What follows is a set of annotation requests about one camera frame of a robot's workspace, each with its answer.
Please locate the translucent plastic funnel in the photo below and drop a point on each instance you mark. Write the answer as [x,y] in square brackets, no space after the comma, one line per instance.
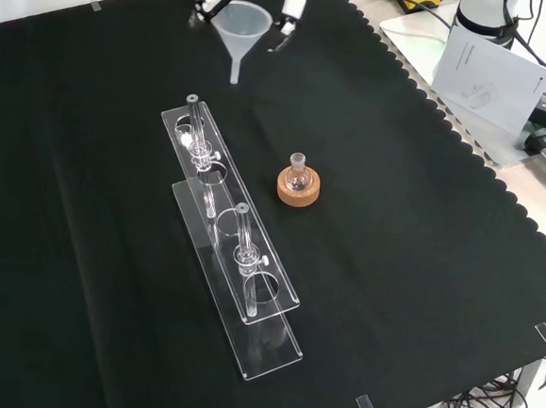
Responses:
[242,22]

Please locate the clear round-bottom glass flask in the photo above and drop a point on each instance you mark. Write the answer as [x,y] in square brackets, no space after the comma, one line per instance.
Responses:
[298,177]

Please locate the pale board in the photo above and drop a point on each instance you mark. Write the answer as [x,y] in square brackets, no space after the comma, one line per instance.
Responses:
[409,32]

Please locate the black cloth with scalloped edge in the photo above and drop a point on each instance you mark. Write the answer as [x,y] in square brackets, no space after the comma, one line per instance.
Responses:
[112,201]

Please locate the white printed paper leaflet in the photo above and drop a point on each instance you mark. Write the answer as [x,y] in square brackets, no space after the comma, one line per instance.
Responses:
[490,84]

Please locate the grey bench leg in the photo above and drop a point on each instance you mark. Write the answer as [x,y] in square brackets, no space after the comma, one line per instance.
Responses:
[533,375]

